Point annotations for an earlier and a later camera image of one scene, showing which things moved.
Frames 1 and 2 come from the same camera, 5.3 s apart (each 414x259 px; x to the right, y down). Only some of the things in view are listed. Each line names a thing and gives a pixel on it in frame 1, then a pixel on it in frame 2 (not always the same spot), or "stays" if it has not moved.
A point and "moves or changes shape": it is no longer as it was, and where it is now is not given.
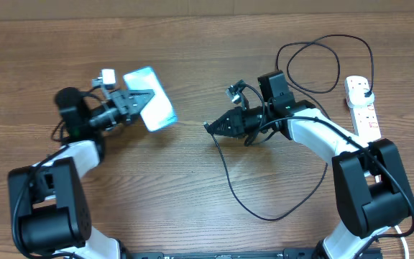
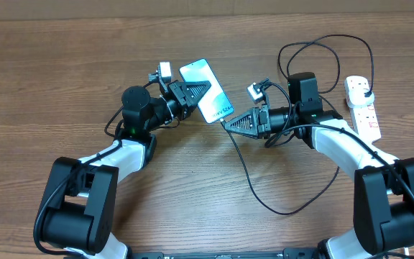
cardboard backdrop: x=8 y=10 stays
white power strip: x=365 y=121 stays
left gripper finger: x=136 y=100 to x=188 y=93
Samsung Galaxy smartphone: x=159 y=112 moves or changes shape
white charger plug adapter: x=360 y=97 stays
